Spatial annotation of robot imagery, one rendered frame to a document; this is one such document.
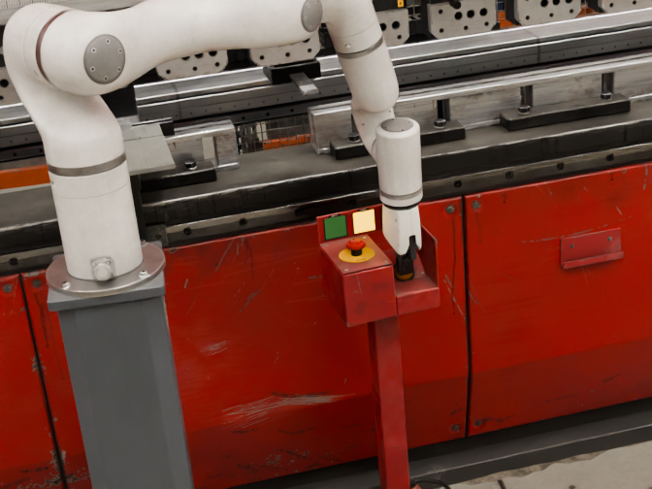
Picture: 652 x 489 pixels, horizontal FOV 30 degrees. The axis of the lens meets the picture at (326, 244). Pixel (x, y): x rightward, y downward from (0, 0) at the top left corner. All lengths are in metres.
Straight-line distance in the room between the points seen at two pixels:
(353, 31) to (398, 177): 0.32
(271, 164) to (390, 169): 0.44
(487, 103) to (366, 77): 0.65
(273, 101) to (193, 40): 1.03
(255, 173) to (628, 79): 0.90
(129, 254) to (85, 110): 0.23
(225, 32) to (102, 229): 0.37
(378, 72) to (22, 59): 0.67
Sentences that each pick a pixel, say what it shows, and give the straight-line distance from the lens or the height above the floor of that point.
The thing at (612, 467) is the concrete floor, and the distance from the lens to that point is 3.15.
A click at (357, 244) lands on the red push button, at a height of 0.81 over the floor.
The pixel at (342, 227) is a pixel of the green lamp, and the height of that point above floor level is 0.81.
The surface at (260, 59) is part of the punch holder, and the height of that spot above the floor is 1.11.
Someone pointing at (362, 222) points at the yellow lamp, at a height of 0.81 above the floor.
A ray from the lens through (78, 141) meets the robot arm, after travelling 1.84.
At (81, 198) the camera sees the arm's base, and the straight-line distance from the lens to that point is 1.87.
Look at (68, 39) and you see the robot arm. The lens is 1.76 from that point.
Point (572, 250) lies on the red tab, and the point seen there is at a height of 0.59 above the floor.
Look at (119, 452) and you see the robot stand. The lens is 2.05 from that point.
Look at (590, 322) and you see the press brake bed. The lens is 2.99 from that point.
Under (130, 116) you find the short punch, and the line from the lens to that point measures 2.65.
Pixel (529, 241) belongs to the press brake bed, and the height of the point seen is 0.63.
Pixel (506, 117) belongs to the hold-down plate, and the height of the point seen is 0.90.
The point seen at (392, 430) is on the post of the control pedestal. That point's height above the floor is 0.36.
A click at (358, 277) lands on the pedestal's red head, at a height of 0.77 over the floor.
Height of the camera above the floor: 1.81
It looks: 24 degrees down
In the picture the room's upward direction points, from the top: 5 degrees counter-clockwise
